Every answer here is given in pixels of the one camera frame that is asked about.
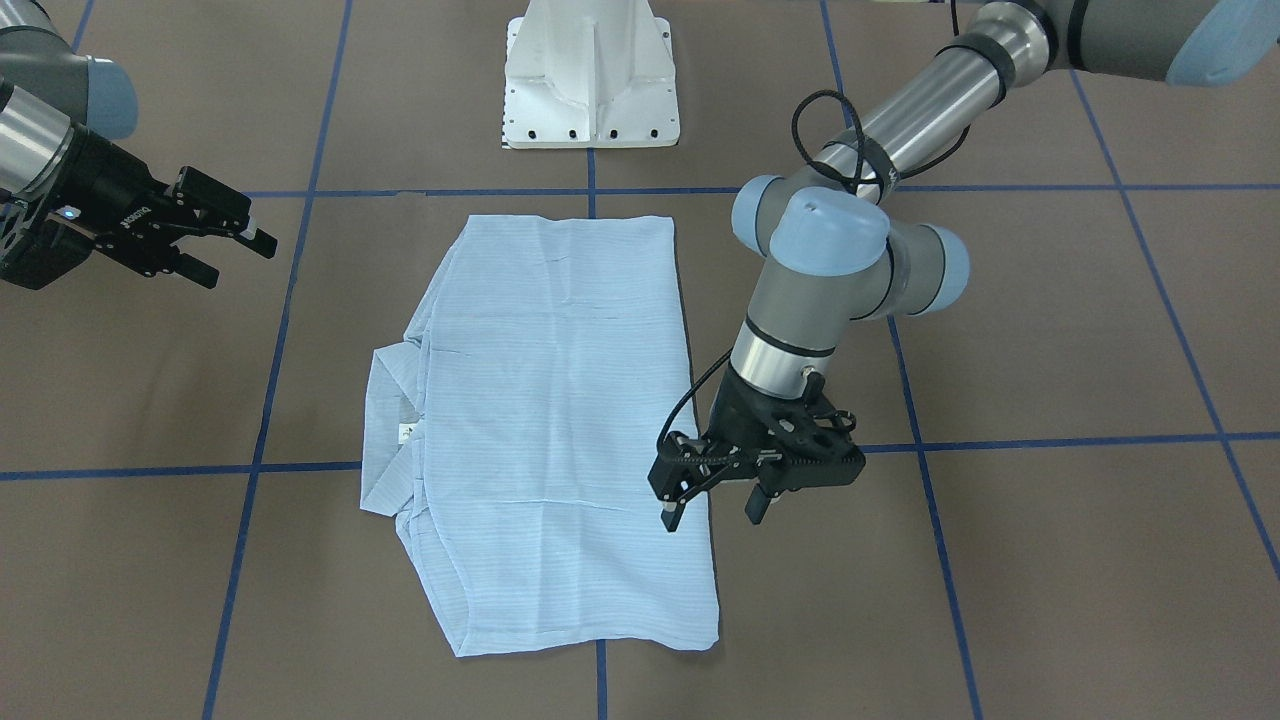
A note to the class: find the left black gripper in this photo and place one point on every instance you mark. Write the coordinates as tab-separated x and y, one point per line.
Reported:
731	410

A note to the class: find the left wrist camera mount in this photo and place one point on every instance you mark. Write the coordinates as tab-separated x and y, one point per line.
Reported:
811	445

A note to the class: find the light blue button shirt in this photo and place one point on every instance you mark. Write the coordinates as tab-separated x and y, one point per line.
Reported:
510	434

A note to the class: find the white camera mast pedestal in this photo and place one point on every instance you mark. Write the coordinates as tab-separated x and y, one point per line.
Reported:
590	75

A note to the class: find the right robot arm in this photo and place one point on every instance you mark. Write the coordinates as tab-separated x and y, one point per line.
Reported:
47	89

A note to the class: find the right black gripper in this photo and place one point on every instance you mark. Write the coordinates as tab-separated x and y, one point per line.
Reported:
100	192

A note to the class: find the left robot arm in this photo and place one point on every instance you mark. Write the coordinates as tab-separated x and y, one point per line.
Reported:
832	256

